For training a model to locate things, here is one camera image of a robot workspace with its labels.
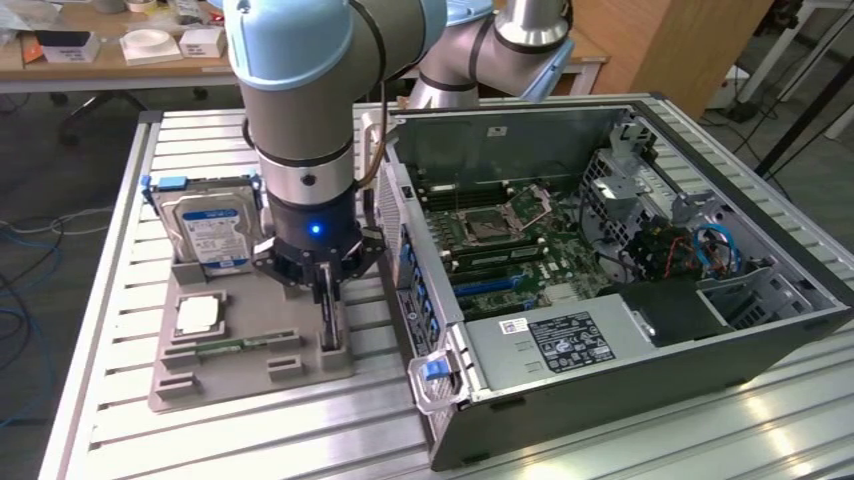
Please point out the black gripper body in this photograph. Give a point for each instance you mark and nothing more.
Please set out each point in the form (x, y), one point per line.
(313, 225)

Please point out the graphics card with metal bracket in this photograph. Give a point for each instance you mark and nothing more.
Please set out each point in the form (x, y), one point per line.
(327, 325)

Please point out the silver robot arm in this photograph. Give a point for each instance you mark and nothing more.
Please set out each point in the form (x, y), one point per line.
(300, 100)

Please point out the hard disk in blue caddy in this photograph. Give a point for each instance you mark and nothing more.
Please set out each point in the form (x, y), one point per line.
(206, 230)

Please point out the grey parts rack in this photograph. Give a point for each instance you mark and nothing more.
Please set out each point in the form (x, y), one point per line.
(267, 325)

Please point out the silver CPU chip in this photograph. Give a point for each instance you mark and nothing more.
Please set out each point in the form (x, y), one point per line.
(196, 316)

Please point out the CPU socket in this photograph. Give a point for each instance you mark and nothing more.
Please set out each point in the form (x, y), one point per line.
(487, 226)

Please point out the green RAM stick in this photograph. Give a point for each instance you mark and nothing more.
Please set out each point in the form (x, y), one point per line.
(226, 345)

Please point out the blue expansion slot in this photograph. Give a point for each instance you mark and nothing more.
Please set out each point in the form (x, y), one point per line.
(487, 286)

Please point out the metal socket cover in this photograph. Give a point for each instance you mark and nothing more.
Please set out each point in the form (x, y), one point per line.
(531, 202)

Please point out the blue case latch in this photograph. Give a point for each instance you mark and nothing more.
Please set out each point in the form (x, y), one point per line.
(432, 371)

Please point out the green motherboard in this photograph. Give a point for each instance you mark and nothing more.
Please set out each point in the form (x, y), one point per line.
(567, 270)

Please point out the grey power supply unit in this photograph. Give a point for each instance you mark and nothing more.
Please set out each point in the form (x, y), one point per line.
(507, 355)

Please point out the metal disk bay cage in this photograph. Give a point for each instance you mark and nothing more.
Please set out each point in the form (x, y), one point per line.
(620, 190)

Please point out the black chair base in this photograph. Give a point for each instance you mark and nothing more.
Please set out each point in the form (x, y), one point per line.
(100, 107)

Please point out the plain white box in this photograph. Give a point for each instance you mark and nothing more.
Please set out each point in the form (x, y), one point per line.
(200, 42)

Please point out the wooden desk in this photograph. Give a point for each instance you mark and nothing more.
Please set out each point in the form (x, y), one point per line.
(100, 75)

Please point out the black open PC case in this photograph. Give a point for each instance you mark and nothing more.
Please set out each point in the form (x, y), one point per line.
(600, 400)

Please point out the white box with black lid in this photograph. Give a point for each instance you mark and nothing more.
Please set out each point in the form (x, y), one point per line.
(66, 45)

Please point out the wooden cabinet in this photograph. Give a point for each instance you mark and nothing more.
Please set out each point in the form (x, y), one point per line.
(667, 50)

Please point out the black slanted pole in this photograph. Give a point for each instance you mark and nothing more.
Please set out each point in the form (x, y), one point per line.
(800, 100)

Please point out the white table frame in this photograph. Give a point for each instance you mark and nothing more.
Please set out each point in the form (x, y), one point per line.
(787, 35)

